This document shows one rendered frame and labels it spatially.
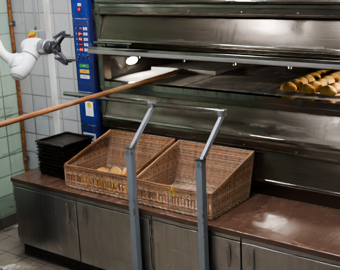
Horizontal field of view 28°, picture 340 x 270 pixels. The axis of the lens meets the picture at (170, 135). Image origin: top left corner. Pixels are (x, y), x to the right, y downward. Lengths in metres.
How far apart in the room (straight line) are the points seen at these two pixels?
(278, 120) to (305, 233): 0.72
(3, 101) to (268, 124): 2.17
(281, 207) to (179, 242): 0.61
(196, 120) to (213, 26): 0.60
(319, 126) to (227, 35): 0.75
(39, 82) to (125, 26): 0.97
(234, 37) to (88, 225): 1.47
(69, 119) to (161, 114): 0.86
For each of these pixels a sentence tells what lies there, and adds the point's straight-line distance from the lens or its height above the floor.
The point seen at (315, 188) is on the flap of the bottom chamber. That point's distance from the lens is 3.86.
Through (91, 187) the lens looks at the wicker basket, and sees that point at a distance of 4.22.
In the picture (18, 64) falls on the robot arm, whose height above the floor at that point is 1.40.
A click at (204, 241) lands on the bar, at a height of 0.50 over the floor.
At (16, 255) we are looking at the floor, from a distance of 4.92.
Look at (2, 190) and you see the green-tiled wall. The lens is 5.32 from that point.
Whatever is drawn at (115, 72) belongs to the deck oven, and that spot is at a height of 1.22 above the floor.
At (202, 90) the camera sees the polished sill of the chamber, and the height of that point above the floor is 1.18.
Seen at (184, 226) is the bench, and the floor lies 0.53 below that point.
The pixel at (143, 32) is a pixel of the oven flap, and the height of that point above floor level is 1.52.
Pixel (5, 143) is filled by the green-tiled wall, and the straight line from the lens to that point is 5.26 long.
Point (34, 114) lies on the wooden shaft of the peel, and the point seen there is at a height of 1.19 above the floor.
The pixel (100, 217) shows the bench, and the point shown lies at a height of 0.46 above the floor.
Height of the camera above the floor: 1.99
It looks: 15 degrees down
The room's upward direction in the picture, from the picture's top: 3 degrees counter-clockwise
